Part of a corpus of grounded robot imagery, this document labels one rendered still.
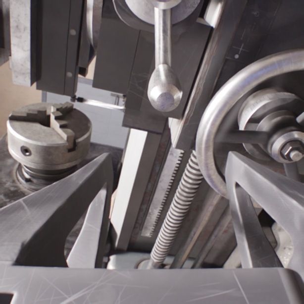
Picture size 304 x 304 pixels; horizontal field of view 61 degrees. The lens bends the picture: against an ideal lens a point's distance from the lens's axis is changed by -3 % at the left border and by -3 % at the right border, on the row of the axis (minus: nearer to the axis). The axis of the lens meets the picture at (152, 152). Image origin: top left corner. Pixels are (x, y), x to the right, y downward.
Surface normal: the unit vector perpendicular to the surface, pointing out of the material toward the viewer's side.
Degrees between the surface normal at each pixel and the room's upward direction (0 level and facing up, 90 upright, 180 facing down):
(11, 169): 90
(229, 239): 90
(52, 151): 110
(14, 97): 90
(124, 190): 36
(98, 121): 90
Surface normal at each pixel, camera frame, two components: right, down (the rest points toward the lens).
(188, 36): -0.02, 0.57
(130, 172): -0.80, 0.17
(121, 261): 0.24, -0.80
